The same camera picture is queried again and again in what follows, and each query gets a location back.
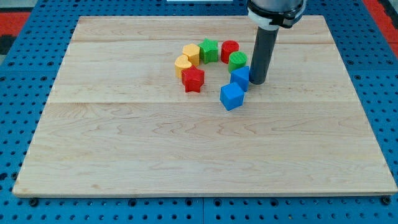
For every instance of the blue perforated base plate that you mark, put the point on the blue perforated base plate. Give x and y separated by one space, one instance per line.
30 67

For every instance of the green star block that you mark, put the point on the green star block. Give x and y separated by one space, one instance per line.
208 50

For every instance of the yellow hexagon block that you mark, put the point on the yellow hexagon block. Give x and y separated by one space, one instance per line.
192 51

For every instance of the blue cube block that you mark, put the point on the blue cube block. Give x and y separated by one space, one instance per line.
231 96

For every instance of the light wooden board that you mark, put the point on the light wooden board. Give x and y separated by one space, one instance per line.
119 123

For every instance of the yellow heart block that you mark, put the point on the yellow heart block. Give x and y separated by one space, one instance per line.
181 63

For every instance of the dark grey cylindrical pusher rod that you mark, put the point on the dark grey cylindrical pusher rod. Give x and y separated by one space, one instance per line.
262 54

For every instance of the green cylinder block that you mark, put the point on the green cylinder block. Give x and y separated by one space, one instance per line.
237 60

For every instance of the blue triangular prism block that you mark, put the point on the blue triangular prism block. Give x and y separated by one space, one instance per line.
241 77

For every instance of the red star block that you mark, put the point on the red star block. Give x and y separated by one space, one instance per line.
193 78

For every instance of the red cylinder block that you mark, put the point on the red cylinder block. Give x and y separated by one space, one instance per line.
227 48

